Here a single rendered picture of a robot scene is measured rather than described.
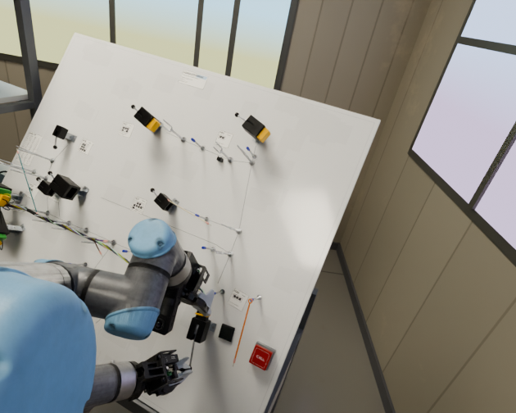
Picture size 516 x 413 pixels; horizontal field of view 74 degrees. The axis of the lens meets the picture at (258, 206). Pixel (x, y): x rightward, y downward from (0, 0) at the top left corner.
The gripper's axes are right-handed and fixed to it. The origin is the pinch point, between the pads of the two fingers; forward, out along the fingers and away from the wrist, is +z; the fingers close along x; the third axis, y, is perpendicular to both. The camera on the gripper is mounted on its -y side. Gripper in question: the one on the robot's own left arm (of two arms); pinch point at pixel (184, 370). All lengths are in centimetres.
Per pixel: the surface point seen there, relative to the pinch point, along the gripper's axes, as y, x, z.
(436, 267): 64, 11, 129
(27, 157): -27, 89, -22
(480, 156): 108, 41, 102
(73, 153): -10, 81, -16
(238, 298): 17.9, 12.2, 9.0
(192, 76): 38, 82, -4
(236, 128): 42, 58, 3
